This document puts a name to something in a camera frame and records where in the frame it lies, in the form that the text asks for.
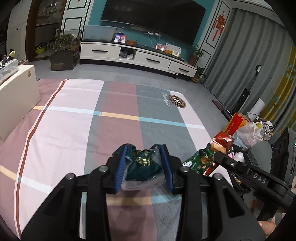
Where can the white TV cabinet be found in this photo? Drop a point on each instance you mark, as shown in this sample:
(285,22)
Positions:
(121,53)

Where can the clear plastic storage container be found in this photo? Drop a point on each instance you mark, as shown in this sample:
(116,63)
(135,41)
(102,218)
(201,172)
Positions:
(10,68)

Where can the grey sofa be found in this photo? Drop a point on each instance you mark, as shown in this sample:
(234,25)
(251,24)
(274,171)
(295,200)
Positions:
(260,155)

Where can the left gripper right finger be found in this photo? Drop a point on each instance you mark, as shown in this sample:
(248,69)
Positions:
(166,162)

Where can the black tower appliance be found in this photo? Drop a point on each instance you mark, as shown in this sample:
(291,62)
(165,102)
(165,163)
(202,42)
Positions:
(242,99)

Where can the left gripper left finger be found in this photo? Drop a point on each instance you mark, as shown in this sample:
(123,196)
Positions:
(120,154)

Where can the black television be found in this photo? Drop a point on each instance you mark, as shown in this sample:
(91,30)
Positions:
(178,19)

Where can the potted plant in corner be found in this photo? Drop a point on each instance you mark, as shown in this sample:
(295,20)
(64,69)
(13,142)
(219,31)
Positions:
(199,75)

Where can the white pink plastic bag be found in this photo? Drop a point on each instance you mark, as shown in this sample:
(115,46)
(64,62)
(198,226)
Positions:
(248,135)

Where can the green red wafer snack bag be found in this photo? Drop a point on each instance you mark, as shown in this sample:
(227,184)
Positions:
(202,162)

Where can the dark green foil bag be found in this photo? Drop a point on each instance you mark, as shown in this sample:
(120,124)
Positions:
(144,169)

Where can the large left potted plant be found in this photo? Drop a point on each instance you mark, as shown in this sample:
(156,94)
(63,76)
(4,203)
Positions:
(66,51)

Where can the white storage box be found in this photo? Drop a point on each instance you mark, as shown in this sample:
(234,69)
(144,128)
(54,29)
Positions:
(19,94)

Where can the red Chinese knot decoration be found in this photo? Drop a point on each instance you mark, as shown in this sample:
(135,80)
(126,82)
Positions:
(218,26)

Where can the translucent bin on cabinet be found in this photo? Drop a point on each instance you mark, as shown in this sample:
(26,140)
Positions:
(98,32)

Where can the potted plant by cabinet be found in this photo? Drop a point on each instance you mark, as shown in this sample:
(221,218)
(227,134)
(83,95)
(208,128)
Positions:
(195,53)

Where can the pile of clothes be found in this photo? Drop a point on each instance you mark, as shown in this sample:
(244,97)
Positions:
(267,130)

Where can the grey curtain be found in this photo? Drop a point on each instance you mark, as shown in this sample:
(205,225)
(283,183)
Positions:
(254,52)

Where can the red orange shopping bag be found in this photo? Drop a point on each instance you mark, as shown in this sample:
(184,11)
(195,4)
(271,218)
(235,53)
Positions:
(236,122)

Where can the white paper roll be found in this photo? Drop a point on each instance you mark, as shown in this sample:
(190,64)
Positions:
(254,113)

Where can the checked table cloth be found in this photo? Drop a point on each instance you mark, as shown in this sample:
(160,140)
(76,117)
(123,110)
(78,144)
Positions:
(77,126)

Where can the small red blue box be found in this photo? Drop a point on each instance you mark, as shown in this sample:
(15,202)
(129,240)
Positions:
(120,38)

